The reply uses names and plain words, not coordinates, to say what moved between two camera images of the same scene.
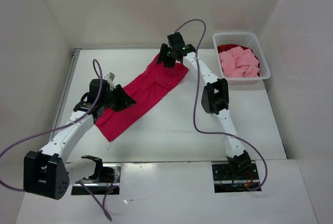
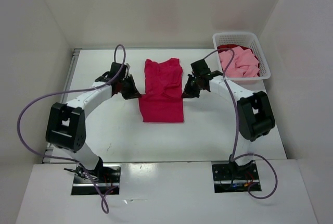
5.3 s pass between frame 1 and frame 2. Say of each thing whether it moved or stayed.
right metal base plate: stayed
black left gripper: moved
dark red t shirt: stayed
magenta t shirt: moved
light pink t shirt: stayed
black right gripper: moved
